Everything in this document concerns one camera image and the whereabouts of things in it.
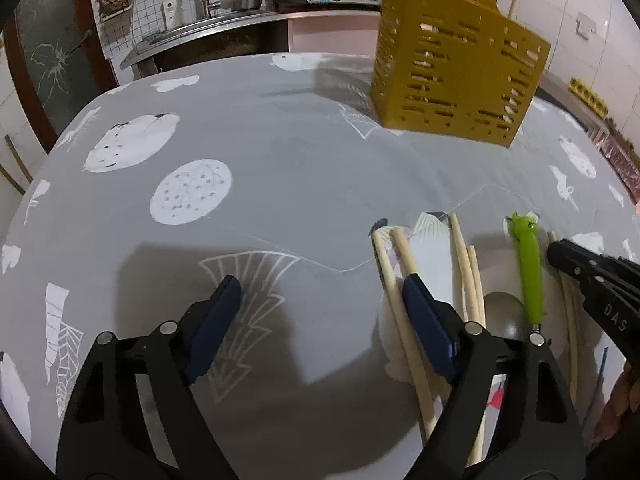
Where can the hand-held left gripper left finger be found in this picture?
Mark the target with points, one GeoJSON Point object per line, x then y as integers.
{"type": "Point", "coordinates": [215, 320]}

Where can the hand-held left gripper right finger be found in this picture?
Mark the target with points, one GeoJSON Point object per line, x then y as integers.
{"type": "Point", "coordinates": [430, 325]}

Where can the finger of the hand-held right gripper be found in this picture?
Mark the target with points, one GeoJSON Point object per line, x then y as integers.
{"type": "Point", "coordinates": [612, 312]}
{"type": "Point", "coordinates": [585, 260]}

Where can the grey spoon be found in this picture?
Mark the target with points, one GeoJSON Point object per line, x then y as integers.
{"type": "Point", "coordinates": [505, 310]}

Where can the gold perforated utensil holder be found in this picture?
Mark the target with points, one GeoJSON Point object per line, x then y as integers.
{"type": "Point", "coordinates": [450, 85]}

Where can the person's right hand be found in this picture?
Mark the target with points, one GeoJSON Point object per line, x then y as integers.
{"type": "Point", "coordinates": [620, 405]}

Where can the grey printed tablecloth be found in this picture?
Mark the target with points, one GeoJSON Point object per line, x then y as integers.
{"type": "Point", "coordinates": [300, 185]}

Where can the egg carton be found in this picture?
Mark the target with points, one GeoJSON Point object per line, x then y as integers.
{"type": "Point", "coordinates": [589, 95]}

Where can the steel sink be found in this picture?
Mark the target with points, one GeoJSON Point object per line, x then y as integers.
{"type": "Point", "coordinates": [200, 35]}

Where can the brown frosted glass door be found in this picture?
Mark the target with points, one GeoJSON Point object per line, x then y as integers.
{"type": "Point", "coordinates": [55, 60]}

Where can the white soap bottle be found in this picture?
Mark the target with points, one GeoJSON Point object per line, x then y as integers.
{"type": "Point", "coordinates": [171, 10]}

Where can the small steel saucepan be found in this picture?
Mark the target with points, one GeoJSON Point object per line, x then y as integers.
{"type": "Point", "coordinates": [247, 2]}

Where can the white wall socket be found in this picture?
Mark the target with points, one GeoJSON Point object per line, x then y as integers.
{"type": "Point", "coordinates": [585, 26]}

